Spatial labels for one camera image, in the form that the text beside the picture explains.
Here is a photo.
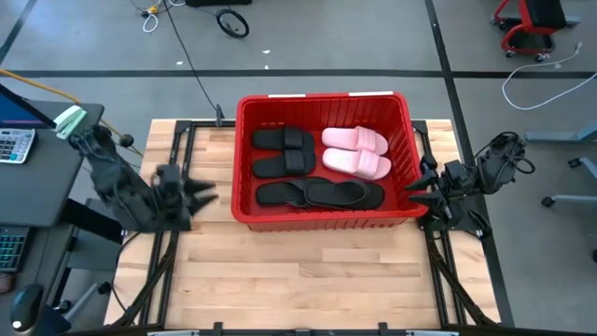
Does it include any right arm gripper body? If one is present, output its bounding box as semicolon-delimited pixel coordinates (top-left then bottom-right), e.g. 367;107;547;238
421;153;470;221

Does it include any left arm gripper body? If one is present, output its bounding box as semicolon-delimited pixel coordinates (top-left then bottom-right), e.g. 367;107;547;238
151;184;193;225

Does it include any pink slide sandal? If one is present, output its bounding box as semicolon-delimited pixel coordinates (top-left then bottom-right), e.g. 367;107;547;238
320;125;390;157
321;147;393;182

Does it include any black slide sandal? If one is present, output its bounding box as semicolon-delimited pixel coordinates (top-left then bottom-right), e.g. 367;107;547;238
251;148;318;180
251;126;316;152

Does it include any red plastic bin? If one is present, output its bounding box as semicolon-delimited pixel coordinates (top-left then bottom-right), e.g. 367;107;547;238
230;91;430;233

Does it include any grey office chair base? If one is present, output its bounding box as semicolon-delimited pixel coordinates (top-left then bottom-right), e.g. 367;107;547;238
540;156;597;209

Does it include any grey table foot bar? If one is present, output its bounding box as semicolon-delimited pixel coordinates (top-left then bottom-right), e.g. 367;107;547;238
524;122;597;145

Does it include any mint green stapler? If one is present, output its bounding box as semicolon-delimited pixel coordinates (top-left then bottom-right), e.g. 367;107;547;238
52;105;89;141

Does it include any black desk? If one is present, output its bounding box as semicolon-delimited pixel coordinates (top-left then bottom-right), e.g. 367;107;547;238
0;101;105;229

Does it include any grey calculator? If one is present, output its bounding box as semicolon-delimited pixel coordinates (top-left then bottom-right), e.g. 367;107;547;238
0;128;37;165

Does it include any backlit computer keyboard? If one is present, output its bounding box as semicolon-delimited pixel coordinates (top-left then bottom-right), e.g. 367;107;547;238
0;226;31;274

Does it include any black computer mouse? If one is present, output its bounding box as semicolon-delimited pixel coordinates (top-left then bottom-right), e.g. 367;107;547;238
9;284;45;333

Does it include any computer monitor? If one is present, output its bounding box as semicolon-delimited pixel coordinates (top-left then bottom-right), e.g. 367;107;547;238
0;83;58;131

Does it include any black box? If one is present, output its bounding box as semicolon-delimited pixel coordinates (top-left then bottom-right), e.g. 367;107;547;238
184;0;254;8

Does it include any red rolling creeper seat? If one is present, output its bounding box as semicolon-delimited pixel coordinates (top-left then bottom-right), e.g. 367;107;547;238
493;0;582;63

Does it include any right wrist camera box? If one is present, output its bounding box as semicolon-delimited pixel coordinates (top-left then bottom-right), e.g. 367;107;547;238
445;160;468;185

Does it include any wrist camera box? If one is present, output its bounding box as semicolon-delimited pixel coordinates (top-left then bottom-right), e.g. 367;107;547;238
156;163;182;188
445;160;468;185

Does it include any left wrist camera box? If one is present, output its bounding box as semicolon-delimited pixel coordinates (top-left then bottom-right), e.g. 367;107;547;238
156;163;182;188

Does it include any black metal table frame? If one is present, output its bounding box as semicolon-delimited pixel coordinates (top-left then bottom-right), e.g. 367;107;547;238
69;119;597;336

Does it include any long black floor cable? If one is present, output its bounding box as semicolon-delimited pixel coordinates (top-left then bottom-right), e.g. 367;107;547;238
160;0;221;118

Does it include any long white floor cable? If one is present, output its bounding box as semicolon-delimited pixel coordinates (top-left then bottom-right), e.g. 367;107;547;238
501;41;597;112

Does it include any coiled black cable ring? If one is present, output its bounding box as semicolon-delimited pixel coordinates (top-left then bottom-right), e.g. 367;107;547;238
215;7;251;40

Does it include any white cable with yellow plug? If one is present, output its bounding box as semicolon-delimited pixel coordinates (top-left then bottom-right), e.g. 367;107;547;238
129;0;187;35

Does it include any yellow floor cable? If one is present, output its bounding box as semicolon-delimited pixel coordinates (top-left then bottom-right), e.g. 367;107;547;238
0;68;144;158

